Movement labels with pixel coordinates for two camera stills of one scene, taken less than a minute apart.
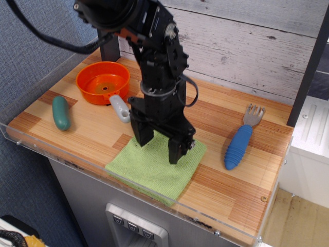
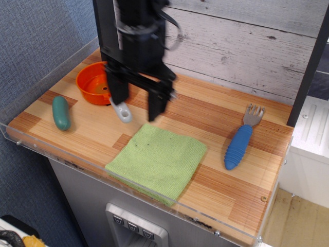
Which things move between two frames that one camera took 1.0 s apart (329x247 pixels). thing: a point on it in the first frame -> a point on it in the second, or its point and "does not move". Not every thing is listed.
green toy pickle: [60, 109] does not move
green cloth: [148, 169] does not move
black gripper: [166, 113] -> [140, 60]
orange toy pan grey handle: [100, 82] does not move
